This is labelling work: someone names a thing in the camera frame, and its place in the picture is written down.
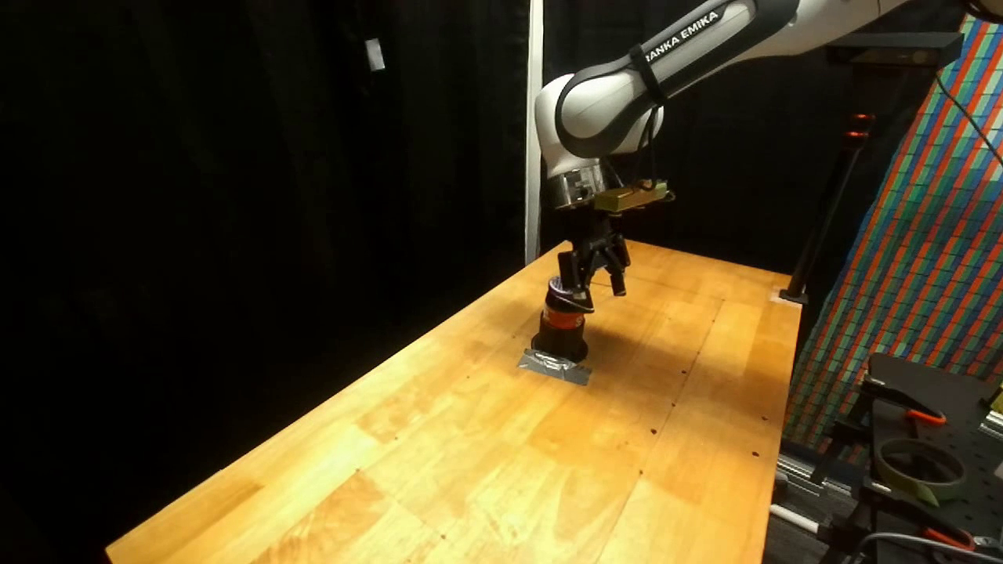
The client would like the black stand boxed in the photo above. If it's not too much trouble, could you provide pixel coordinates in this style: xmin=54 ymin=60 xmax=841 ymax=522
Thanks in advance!
xmin=776 ymin=27 xmax=967 ymax=308

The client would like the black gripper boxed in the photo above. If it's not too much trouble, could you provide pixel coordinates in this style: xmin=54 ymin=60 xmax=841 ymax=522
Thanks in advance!
xmin=548 ymin=204 xmax=633 ymax=316

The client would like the white vertical pole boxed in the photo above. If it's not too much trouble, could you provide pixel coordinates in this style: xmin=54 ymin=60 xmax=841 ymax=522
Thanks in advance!
xmin=522 ymin=0 xmax=548 ymax=267

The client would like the grey square plate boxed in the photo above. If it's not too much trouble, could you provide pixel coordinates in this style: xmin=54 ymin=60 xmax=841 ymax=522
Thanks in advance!
xmin=518 ymin=347 xmax=595 ymax=390

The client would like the gold wrist camera mount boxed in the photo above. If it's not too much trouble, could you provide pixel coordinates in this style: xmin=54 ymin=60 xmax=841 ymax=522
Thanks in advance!
xmin=593 ymin=178 xmax=676 ymax=219

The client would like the colourful striped panel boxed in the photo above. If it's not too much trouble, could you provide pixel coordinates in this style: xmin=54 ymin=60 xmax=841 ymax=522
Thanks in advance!
xmin=785 ymin=11 xmax=1003 ymax=454

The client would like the grey tape roll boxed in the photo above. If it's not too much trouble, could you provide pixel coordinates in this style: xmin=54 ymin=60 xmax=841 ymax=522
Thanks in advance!
xmin=871 ymin=434 xmax=978 ymax=509

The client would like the orange and black object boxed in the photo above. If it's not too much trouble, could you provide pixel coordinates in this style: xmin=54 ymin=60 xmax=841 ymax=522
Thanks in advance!
xmin=528 ymin=279 xmax=593 ymax=367

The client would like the aluminium rail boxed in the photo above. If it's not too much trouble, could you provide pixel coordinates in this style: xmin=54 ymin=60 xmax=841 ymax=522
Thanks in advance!
xmin=767 ymin=445 xmax=875 ymax=539

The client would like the orange handled clamp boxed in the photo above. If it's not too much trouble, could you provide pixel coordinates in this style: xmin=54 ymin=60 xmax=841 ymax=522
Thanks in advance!
xmin=856 ymin=375 xmax=957 ymax=433

